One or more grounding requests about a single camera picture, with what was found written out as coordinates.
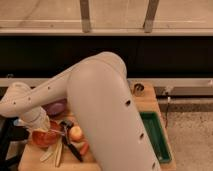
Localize purple bowl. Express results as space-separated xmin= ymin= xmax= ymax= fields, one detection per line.
xmin=43 ymin=99 xmax=67 ymax=116

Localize silver metal fork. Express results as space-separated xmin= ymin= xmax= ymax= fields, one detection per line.
xmin=47 ymin=129 xmax=65 ymax=136

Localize red bowl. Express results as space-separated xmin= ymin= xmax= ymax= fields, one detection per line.
xmin=32 ymin=121 xmax=61 ymax=148

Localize cream plastic spoon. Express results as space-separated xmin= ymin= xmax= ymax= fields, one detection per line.
xmin=40 ymin=146 xmax=54 ymax=162

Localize orange carrot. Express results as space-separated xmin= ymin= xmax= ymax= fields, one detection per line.
xmin=80 ymin=142 xmax=89 ymax=156

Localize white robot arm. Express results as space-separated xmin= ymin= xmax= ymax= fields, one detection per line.
xmin=0 ymin=52 xmax=161 ymax=171

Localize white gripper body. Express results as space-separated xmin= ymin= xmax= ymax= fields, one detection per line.
xmin=22 ymin=107 xmax=50 ymax=131

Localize red yellow apple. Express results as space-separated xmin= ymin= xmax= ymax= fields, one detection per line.
xmin=69 ymin=126 xmax=83 ymax=142

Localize cream plastic knife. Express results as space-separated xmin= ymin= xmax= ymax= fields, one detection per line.
xmin=54 ymin=140 xmax=63 ymax=167

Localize black chair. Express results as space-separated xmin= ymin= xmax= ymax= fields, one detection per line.
xmin=0 ymin=118 xmax=29 ymax=171

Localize black handled utensil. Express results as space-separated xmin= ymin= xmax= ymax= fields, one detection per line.
xmin=60 ymin=120 xmax=83 ymax=162

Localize green plastic tray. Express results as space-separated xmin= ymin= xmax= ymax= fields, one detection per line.
xmin=140 ymin=111 xmax=172 ymax=164

